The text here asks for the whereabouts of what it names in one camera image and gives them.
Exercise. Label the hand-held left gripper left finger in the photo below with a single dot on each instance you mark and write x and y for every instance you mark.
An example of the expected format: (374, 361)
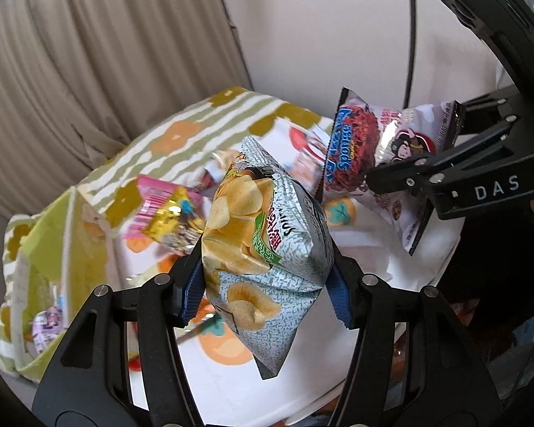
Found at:
(191, 294)

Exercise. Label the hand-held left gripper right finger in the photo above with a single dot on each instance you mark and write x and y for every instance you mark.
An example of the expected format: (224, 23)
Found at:
(341, 296)

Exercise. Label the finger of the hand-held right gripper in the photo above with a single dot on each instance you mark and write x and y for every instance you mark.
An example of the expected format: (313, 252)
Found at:
(489, 109)
(449, 160)

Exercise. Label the pink striped snack packet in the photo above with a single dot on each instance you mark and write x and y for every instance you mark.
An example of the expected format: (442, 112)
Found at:
(171, 215)

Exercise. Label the white red-noodle snack packet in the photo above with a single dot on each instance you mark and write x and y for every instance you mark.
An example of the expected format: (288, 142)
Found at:
(360, 142)

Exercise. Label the silver potato chip bag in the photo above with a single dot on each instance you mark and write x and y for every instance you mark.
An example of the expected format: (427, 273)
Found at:
(258, 231)

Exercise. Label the yellow-green storage box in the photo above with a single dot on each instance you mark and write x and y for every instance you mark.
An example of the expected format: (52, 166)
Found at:
(89, 249)

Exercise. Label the white persimmon print cloth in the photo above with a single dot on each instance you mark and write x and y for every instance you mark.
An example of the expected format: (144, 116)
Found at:
(302, 373)

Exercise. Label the small purple snack packet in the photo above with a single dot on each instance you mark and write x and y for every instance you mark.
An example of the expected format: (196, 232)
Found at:
(49, 327)

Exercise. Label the white red-print snack packet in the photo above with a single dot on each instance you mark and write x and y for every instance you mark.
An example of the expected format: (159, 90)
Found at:
(296, 146)

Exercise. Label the floral striped blanket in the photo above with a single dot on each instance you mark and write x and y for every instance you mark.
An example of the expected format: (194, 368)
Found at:
(249, 106)

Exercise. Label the beige curtain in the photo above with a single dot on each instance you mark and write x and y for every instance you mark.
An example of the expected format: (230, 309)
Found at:
(93, 53)

